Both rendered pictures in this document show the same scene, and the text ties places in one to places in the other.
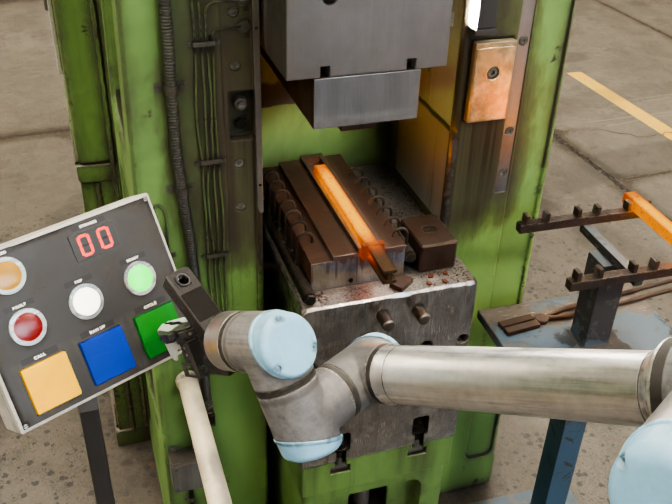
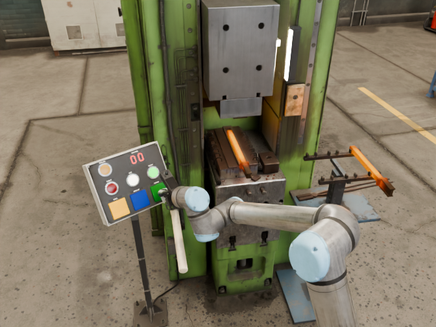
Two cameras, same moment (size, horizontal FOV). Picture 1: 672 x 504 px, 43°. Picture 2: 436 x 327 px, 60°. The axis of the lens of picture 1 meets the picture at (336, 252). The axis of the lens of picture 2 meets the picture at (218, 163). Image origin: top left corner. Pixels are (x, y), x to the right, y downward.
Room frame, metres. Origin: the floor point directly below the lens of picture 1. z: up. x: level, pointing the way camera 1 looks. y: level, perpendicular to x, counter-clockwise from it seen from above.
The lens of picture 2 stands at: (-0.19, -0.17, 2.08)
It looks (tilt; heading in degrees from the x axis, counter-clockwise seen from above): 34 degrees down; 8
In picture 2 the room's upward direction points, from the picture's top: straight up
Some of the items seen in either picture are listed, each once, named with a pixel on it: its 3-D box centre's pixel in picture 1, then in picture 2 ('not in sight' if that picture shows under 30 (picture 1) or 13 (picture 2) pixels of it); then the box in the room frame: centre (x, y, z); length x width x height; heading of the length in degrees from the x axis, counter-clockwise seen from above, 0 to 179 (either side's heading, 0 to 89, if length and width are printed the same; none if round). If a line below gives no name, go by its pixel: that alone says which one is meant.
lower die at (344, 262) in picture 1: (327, 214); (230, 150); (1.60, 0.02, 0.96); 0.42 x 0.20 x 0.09; 19
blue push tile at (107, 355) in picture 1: (107, 355); (139, 200); (1.05, 0.37, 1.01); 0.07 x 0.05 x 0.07; 134
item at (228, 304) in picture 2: not in sight; (236, 294); (1.36, -0.06, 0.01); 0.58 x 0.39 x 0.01; 109
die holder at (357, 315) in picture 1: (344, 304); (237, 185); (1.63, -0.03, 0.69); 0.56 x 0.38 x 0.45; 19
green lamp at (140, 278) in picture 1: (140, 278); (152, 172); (1.15, 0.33, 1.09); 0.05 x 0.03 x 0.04; 109
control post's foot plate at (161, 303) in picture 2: not in sight; (149, 309); (1.15, 0.46, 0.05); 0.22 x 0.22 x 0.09; 19
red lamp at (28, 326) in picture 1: (28, 326); (111, 188); (1.01, 0.47, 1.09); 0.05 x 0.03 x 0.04; 109
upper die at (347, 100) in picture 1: (331, 58); (231, 90); (1.60, 0.02, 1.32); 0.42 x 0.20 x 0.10; 19
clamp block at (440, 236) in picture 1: (427, 242); (268, 162); (1.52, -0.20, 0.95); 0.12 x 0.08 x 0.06; 19
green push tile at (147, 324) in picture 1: (159, 329); (159, 191); (1.12, 0.30, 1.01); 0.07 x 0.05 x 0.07; 134
